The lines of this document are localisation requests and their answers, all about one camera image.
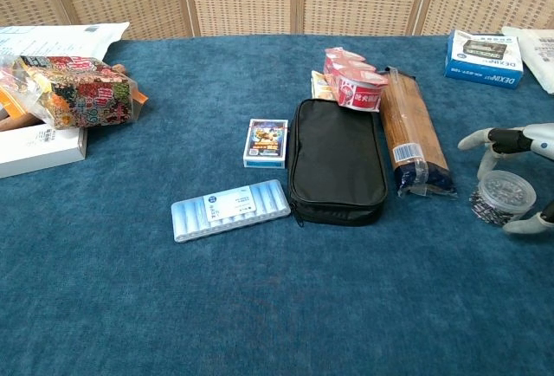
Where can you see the blue table cloth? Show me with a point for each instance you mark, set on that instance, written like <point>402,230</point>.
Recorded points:
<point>216,285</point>

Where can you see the red cup pack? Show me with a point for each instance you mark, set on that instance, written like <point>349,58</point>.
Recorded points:
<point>355,83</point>

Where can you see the black zip pouch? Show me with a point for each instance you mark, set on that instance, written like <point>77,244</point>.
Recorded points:
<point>337,159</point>

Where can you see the brown noodle package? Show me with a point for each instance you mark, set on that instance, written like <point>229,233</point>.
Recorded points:
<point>411,133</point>

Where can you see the white flat box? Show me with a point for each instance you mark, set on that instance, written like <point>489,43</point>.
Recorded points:
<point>39,151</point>

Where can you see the white wipes packet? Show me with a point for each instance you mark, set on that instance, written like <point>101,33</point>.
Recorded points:
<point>539,55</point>

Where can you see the small round clear container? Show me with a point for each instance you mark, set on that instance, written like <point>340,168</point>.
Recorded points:
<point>504,196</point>

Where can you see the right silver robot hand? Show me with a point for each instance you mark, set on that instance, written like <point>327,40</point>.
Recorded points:
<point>508,140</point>

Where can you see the white mailer bag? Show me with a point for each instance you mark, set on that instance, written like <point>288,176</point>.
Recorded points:
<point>56,40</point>

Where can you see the colourful snack bag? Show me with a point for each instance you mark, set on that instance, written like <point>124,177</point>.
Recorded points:
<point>82,92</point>

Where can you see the playing card box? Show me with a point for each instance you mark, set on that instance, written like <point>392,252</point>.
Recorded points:
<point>265,144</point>

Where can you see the yellow snack packet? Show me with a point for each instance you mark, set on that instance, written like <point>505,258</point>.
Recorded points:
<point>320,86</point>

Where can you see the blue white calculator box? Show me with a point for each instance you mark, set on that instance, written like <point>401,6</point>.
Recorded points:
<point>482,60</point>

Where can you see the light blue battery pack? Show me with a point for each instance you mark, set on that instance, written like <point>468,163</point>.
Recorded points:
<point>229,211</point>

